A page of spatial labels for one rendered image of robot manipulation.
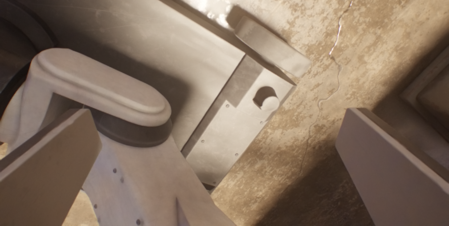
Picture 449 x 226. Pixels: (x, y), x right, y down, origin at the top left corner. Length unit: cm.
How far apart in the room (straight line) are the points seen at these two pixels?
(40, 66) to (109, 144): 14
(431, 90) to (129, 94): 96
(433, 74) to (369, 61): 26
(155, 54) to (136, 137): 19
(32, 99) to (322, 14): 68
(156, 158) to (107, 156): 7
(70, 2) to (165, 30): 17
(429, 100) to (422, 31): 23
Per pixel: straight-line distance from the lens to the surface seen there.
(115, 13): 47
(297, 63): 51
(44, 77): 36
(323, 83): 82
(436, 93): 104
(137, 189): 31
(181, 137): 57
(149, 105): 36
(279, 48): 48
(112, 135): 35
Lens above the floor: 62
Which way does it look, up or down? 60 degrees down
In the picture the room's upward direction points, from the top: 161 degrees clockwise
